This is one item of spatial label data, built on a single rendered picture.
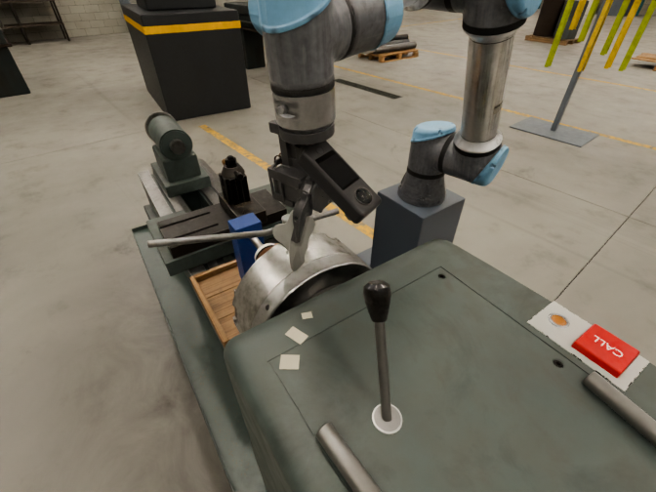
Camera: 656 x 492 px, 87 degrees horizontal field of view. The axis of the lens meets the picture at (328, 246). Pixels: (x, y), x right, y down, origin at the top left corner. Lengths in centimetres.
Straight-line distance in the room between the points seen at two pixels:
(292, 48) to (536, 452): 51
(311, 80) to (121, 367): 203
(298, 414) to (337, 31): 43
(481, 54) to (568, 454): 69
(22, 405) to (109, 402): 42
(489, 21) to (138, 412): 201
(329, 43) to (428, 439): 45
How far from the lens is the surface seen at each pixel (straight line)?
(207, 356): 143
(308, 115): 42
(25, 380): 249
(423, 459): 46
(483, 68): 86
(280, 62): 41
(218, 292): 114
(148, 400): 208
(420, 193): 110
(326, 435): 43
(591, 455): 53
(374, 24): 47
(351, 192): 44
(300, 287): 63
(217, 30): 552
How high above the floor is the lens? 168
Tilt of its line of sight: 39 degrees down
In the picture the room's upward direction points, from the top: straight up
